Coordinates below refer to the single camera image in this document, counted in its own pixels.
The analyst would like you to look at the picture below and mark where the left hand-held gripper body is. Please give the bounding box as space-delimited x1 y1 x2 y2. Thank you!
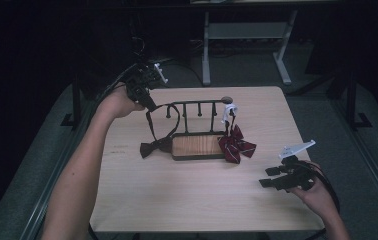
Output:
124 62 170 101

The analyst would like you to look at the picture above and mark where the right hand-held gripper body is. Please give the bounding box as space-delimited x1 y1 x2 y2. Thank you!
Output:
276 139 317 192

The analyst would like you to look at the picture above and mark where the black bow tie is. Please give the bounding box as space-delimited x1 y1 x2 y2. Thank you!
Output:
139 103 182 160

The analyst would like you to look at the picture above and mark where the red striped bow tie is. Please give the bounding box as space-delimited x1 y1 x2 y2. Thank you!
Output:
217 102 258 165

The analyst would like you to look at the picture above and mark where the black hook rack wooden base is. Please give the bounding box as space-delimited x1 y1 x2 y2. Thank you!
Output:
165 96 236 162

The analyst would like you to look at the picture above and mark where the person's right hand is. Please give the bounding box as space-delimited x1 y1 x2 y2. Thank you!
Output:
288 161 336 215

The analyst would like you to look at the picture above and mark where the person's left hand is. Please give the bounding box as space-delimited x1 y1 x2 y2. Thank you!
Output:
96 85 147 120

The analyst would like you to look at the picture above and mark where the black metal stand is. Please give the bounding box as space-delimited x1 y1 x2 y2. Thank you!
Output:
344 68 374 132
59 72 85 130

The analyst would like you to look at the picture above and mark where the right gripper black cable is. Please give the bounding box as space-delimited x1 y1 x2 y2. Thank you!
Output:
308 162 342 240

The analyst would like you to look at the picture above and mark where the bundle of floor cables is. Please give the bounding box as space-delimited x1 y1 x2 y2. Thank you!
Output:
128 19 205 90

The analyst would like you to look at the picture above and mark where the grey metal rail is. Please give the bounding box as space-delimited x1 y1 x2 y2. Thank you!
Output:
331 98 378 221
19 98 93 240

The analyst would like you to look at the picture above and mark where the grey metal table frame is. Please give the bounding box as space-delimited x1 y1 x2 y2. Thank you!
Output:
201 9 299 87

